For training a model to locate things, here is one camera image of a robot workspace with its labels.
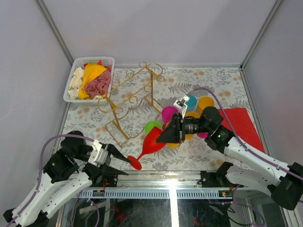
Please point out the blue wine glass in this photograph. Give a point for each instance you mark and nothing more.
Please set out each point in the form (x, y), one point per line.
(191, 103)

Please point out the floral tablecloth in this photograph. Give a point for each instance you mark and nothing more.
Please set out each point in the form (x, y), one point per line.
(193, 154)

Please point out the white plastic laundry basket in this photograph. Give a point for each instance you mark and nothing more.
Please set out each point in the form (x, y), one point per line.
(82, 62)

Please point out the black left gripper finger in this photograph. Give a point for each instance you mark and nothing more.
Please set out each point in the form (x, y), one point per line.
(110, 171)
(117, 154)

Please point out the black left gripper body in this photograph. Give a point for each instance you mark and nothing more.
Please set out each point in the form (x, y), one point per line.
(84, 156)

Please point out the green wine glass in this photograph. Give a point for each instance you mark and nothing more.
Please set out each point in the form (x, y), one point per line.
(150, 125)

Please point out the orange wine glass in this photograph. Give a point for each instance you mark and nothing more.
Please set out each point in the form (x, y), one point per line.
(204, 102)
(191, 115)
(171, 145)

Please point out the gold wire glass rack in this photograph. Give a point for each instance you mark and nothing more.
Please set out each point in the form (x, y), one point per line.
(127, 95)

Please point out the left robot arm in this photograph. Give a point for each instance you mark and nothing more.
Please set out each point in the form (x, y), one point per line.
(79, 163)

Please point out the red folded cloth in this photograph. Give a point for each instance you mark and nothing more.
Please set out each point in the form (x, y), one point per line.
(244, 127)

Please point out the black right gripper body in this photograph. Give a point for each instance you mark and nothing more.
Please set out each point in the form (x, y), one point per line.
(192, 126)

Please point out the yellow cloth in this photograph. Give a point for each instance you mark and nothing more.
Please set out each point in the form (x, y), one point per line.
(91, 72)

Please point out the cream floral cloth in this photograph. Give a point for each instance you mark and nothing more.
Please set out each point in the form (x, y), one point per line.
(76, 83)

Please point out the aluminium mounting rail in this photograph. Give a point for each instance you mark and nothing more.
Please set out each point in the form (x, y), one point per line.
(128, 187)

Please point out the dusty pink cloth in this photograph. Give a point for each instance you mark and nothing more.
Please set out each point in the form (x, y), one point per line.
(100, 85)

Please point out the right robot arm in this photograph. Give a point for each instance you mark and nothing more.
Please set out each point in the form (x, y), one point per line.
(281, 181)

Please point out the red wine glass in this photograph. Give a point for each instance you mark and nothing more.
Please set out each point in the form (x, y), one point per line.
(150, 146)

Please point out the magenta wine glass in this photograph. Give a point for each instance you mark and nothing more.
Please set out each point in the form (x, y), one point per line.
(167, 113)
(202, 135)

